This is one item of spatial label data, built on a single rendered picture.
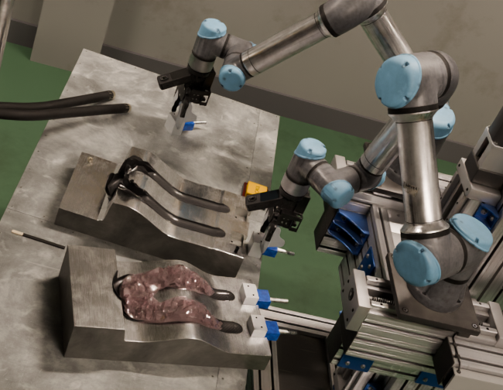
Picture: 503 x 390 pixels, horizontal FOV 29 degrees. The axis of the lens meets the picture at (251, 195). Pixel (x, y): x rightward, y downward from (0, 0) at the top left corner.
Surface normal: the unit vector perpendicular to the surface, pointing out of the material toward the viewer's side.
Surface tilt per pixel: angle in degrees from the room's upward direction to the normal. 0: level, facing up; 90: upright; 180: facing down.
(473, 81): 90
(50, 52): 90
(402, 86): 86
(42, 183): 0
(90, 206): 0
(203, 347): 90
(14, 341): 0
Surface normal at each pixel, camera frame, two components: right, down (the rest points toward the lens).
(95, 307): 0.33, -0.74
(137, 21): 0.03, 0.63
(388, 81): -0.75, 0.06
